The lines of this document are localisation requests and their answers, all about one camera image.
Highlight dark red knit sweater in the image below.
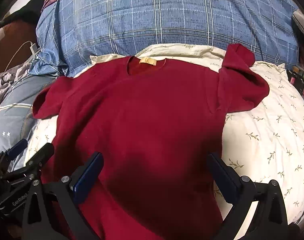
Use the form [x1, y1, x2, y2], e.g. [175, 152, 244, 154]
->
[32, 44, 269, 239]

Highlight brown wooden headboard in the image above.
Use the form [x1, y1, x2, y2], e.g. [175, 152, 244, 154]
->
[0, 20, 37, 73]

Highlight grey crumpled cloth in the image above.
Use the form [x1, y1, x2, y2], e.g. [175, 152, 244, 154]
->
[0, 61, 31, 104]

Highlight clutter beside bed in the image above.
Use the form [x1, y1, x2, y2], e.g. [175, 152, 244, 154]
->
[286, 66, 304, 99]

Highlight blue plaid pillow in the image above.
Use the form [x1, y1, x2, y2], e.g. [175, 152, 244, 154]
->
[29, 0, 299, 77]

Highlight striped beige pillow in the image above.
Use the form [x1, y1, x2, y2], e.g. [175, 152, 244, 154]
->
[292, 9, 304, 35]

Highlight cream leaf-print quilt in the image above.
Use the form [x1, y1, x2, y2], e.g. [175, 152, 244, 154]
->
[27, 44, 304, 222]

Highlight black garment on headboard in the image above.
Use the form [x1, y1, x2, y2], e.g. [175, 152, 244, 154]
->
[0, 0, 44, 28]

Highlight white charger with cable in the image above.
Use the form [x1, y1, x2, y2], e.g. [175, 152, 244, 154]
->
[4, 41, 38, 72]

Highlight grey plaid bed sheet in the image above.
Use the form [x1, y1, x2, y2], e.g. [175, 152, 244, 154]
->
[0, 74, 55, 153]

